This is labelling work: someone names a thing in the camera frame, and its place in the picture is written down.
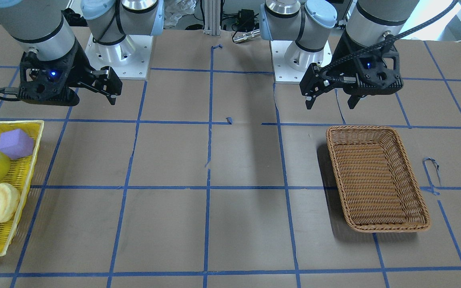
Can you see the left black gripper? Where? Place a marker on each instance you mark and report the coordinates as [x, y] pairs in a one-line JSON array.
[[344, 50]]

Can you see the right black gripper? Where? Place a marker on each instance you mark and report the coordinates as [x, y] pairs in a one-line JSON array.
[[79, 64]]

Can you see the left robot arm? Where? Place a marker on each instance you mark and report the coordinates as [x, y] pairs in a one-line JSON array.
[[308, 25]]

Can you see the silver metal cylinder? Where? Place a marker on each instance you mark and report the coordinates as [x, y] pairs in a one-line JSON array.
[[238, 39]]

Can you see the purple foam block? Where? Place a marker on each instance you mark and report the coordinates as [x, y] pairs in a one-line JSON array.
[[16, 144]]

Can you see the brown wicker basket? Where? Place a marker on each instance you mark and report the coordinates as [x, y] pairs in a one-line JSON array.
[[377, 187]]

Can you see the yellow plastic basket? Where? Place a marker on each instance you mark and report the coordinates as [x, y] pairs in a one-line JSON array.
[[18, 173]]

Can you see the yellow croissant toy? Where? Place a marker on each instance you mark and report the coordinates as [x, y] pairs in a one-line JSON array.
[[9, 201]]

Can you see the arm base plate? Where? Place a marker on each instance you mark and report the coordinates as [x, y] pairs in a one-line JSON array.
[[130, 59], [290, 62]]

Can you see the aluminium frame post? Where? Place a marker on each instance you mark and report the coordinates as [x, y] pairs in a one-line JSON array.
[[212, 17]]

